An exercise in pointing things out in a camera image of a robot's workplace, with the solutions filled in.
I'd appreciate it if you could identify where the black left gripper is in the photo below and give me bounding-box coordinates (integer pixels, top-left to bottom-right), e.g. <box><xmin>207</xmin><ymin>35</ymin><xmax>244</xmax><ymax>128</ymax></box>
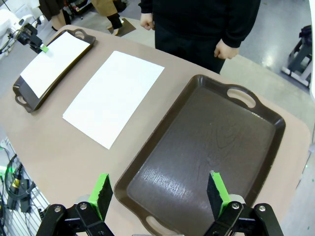
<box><xmin>15</xmin><ymin>23</ymin><xmax>49</xmax><ymax>54</ymax></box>

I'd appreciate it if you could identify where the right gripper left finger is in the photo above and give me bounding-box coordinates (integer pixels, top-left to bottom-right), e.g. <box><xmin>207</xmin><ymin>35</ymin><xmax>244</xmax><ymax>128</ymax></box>
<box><xmin>36</xmin><ymin>173</ymin><xmax>114</xmax><ymax>236</ymax></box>

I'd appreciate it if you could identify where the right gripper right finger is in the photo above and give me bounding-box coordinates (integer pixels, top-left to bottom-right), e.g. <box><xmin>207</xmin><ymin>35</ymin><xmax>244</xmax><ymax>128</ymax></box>
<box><xmin>203</xmin><ymin>171</ymin><xmax>284</xmax><ymax>236</ymax></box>

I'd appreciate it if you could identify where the white A4 paper sheet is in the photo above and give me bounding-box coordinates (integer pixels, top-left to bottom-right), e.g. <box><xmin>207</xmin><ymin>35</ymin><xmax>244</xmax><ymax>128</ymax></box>
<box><xmin>19</xmin><ymin>31</ymin><xmax>91</xmax><ymax>99</ymax></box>

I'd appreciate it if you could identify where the person's right forearm black sleeve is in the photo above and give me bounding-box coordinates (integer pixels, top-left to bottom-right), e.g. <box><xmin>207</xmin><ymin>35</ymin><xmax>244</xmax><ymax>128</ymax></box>
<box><xmin>138</xmin><ymin>0</ymin><xmax>155</xmax><ymax>15</ymax></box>

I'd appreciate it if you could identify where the person's left forearm black sleeve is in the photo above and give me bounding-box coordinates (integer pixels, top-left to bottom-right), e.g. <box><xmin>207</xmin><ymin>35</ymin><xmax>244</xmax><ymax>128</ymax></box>
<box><xmin>222</xmin><ymin>0</ymin><xmax>261</xmax><ymax>49</ymax></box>

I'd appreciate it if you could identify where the person's right hand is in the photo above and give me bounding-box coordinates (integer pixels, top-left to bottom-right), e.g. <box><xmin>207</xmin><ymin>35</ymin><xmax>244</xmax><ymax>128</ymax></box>
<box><xmin>139</xmin><ymin>12</ymin><xmax>156</xmax><ymax>31</ymax></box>

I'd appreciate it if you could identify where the person's left hand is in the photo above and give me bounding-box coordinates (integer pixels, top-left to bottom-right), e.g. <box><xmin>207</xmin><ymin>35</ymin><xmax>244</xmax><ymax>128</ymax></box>
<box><xmin>213</xmin><ymin>38</ymin><xmax>240</xmax><ymax>60</ymax></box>

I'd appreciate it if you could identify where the bystander in dark coat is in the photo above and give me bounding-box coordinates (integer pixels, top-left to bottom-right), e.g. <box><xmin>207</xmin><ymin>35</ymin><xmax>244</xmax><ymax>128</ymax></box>
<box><xmin>38</xmin><ymin>0</ymin><xmax>67</xmax><ymax>31</ymax></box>

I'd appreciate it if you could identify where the dark brown plastic tray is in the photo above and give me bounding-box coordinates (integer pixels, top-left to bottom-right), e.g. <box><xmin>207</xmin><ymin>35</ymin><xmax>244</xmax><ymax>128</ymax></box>
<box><xmin>12</xmin><ymin>29</ymin><xmax>96</xmax><ymax>114</ymax></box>
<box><xmin>114</xmin><ymin>74</ymin><xmax>286</xmax><ymax>236</ymax></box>

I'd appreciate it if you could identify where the bystander in tan coat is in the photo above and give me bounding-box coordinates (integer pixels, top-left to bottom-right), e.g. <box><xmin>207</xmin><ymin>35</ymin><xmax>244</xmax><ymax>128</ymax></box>
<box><xmin>90</xmin><ymin>0</ymin><xmax>124</xmax><ymax>36</ymax></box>

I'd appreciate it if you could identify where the white A4 paper stack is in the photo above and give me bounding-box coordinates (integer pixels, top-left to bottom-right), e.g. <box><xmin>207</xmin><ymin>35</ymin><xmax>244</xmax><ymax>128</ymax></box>
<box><xmin>62</xmin><ymin>50</ymin><xmax>165</xmax><ymax>150</ymax></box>

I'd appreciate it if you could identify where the brown floor mat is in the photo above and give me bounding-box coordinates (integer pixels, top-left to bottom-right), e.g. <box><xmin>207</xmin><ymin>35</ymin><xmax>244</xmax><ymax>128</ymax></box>
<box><xmin>107</xmin><ymin>17</ymin><xmax>137</xmax><ymax>37</ymax></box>

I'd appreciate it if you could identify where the person in black sweater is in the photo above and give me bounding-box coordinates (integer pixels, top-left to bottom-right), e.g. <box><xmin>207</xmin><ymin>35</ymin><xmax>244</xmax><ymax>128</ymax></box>
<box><xmin>138</xmin><ymin>0</ymin><xmax>261</xmax><ymax>74</ymax></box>

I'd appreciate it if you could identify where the grey step stool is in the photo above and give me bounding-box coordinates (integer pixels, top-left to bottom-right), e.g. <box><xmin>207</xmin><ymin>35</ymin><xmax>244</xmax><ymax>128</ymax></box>
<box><xmin>281</xmin><ymin>36</ymin><xmax>312</xmax><ymax>87</ymax></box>

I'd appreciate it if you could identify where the black bag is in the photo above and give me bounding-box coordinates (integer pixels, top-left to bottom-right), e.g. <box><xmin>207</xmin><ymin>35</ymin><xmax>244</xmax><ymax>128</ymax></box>
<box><xmin>299</xmin><ymin>24</ymin><xmax>313</xmax><ymax>44</ymax></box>

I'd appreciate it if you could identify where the black cable bundle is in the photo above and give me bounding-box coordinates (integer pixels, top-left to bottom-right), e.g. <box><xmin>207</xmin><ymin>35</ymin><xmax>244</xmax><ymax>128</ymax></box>
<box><xmin>0</xmin><ymin>145</ymin><xmax>44</xmax><ymax>214</ymax></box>

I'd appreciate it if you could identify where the white slotted base plate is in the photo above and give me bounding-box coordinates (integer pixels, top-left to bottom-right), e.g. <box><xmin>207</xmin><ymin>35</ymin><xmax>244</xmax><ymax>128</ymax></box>
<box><xmin>0</xmin><ymin>137</ymin><xmax>50</xmax><ymax>236</ymax></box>

